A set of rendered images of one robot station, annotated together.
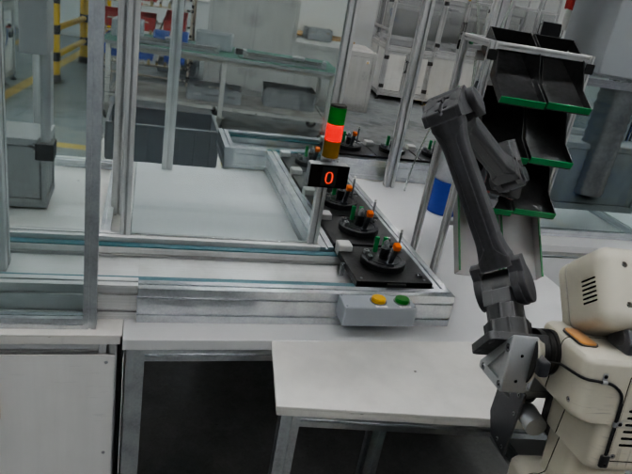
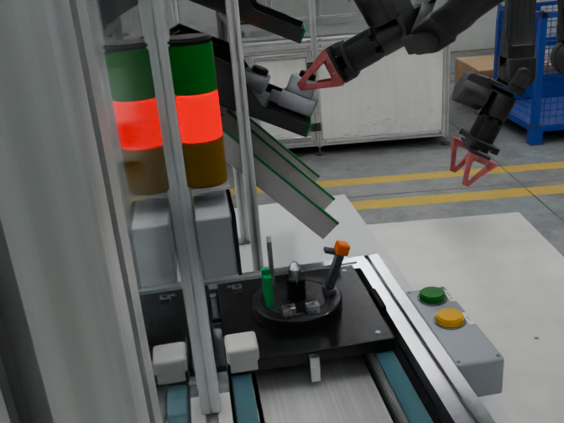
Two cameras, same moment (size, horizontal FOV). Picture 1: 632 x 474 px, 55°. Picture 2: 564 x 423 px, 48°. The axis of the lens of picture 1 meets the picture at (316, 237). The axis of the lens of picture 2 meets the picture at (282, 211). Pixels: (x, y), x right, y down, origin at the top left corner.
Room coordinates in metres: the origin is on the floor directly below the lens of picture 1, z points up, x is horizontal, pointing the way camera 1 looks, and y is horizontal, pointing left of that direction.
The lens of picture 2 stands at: (1.57, 0.64, 1.48)
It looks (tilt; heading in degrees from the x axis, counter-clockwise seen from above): 22 degrees down; 280
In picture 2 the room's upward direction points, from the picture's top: 5 degrees counter-clockwise
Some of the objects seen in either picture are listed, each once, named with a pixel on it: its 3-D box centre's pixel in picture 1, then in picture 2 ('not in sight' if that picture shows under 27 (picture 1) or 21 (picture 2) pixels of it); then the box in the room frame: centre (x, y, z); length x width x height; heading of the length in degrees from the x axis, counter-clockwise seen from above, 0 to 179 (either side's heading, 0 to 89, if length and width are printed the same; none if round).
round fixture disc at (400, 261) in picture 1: (382, 260); (297, 302); (1.72, -0.22, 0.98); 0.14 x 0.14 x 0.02
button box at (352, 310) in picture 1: (375, 309); (449, 337); (1.49, -0.20, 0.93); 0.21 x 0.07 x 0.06; 108
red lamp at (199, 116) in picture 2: (334, 132); (196, 114); (1.78, 0.00, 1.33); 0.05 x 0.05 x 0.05
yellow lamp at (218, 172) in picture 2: (331, 148); (202, 159); (1.78, 0.00, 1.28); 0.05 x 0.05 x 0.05
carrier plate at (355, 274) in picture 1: (381, 266); (298, 313); (1.72, -0.22, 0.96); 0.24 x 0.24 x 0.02; 18
